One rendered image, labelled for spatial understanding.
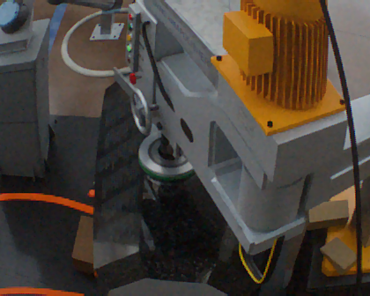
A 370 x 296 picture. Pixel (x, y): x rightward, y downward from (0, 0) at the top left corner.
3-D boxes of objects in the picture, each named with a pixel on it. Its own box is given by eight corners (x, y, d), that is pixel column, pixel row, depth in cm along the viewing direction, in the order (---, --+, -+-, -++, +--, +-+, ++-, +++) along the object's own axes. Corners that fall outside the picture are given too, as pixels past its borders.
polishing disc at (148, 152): (150, 182, 286) (150, 181, 286) (131, 140, 300) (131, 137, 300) (210, 168, 292) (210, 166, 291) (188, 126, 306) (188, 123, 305)
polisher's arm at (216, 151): (298, 252, 236) (326, 144, 201) (235, 279, 228) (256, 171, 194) (203, 102, 282) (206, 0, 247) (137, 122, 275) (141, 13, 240)
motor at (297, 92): (347, 109, 189) (354, 1, 160) (255, 141, 179) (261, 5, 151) (297, 46, 206) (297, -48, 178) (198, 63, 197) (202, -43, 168)
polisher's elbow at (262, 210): (281, 173, 235) (288, 125, 221) (307, 216, 223) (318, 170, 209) (225, 196, 229) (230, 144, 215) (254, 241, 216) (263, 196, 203)
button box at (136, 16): (140, 71, 267) (143, 11, 247) (132, 73, 266) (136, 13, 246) (132, 58, 272) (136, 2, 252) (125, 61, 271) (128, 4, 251)
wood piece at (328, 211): (344, 206, 292) (347, 197, 288) (346, 224, 285) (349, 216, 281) (305, 211, 291) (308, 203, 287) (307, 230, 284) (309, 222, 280)
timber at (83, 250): (84, 229, 379) (81, 214, 371) (106, 235, 378) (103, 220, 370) (75, 270, 359) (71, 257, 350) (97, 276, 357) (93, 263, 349)
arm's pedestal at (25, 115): (-13, 180, 399) (-29, 75, 339) (-3, 123, 434) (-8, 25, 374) (51, 187, 400) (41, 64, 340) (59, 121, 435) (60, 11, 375)
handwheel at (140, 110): (176, 136, 261) (177, 99, 251) (145, 146, 258) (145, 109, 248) (157, 106, 271) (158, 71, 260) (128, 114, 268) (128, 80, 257)
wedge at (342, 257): (357, 262, 268) (359, 256, 265) (341, 276, 264) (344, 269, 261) (336, 237, 280) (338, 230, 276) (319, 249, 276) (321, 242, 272)
